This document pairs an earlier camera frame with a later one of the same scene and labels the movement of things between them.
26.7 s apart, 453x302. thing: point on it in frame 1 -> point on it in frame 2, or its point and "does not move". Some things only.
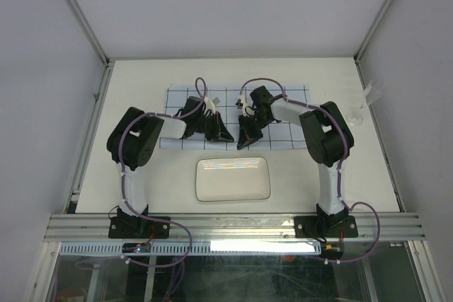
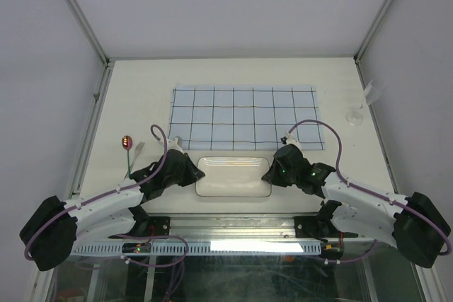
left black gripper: [219, 134] -> [194, 174]
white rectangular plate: [232, 179] does not move
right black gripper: [246, 136] -> [271, 176]
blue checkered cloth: [274, 136] does not move
